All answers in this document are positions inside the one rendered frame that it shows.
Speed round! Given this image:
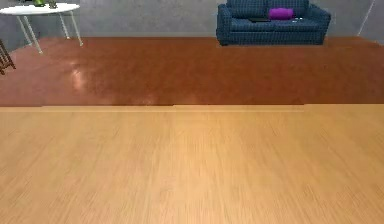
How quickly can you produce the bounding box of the white round table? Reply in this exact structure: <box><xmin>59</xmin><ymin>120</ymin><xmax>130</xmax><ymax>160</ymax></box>
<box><xmin>0</xmin><ymin>2</ymin><xmax>84</xmax><ymax>55</ymax></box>

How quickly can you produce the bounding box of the blue checked sofa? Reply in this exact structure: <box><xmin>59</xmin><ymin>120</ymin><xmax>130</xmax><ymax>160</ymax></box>
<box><xmin>215</xmin><ymin>0</ymin><xmax>332</xmax><ymax>47</ymax></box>

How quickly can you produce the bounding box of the purple cushion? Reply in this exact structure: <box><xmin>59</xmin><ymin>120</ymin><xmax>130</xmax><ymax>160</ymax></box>
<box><xmin>268</xmin><ymin>7</ymin><xmax>296</xmax><ymax>21</ymax></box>

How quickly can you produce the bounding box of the dark brown wooden chair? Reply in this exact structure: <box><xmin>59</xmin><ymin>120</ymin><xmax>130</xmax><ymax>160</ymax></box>
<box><xmin>0</xmin><ymin>38</ymin><xmax>17</xmax><ymax>76</ymax></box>

